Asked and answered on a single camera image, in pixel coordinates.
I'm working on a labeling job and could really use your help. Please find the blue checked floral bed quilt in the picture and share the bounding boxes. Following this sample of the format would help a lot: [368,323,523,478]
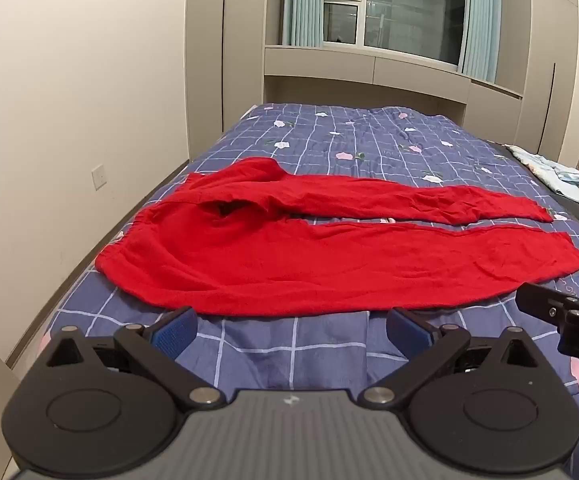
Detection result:
[20,102,579,480]

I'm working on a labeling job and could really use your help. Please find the window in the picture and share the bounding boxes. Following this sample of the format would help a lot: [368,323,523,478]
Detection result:
[322,0,467,68]

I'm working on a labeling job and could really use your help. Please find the red pants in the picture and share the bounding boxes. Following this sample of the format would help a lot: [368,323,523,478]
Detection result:
[94,156,579,318]

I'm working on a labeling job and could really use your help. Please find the light blue blanket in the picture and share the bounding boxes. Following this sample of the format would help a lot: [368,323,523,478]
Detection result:
[509,144,579,208]

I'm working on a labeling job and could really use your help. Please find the beige wardrobe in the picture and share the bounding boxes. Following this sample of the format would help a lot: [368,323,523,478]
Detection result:
[517,0,579,167]
[184,0,270,162]

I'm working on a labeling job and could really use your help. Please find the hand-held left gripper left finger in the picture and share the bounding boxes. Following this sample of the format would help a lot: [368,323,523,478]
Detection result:
[44,306,226,411]

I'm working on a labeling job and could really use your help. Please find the beige window seat cabinet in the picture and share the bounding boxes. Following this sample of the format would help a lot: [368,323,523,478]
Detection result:
[264,45,524,128]

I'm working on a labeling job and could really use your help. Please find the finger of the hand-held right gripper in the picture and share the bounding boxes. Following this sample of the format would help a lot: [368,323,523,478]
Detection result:
[515,282,579,323]

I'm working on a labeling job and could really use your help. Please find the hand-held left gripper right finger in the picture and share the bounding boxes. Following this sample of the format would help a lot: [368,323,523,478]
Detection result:
[358,306,541,411]

